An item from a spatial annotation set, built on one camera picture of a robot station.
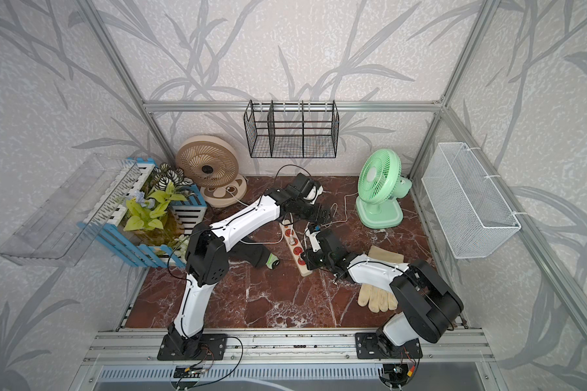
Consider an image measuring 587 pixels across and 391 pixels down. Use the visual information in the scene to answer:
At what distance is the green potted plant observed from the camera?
0.75 metres

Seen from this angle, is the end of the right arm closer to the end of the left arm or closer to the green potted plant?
the end of the left arm

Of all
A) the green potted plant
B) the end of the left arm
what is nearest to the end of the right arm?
the end of the left arm

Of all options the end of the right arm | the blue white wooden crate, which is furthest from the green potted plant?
the end of the right arm

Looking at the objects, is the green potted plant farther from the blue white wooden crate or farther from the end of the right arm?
the end of the right arm
